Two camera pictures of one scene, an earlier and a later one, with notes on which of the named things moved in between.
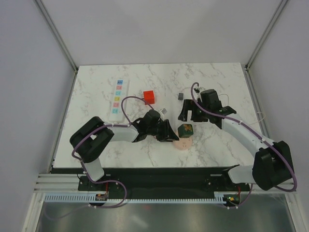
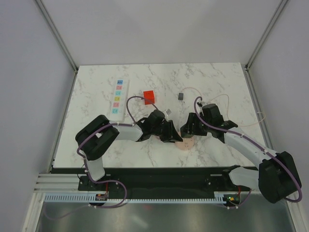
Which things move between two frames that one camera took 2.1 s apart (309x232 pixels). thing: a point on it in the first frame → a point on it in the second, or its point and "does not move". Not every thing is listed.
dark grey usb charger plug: (180, 96) does not move
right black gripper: (187, 106) → (192, 119)
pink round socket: (183, 143) does not move
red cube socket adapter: (149, 96) does not move
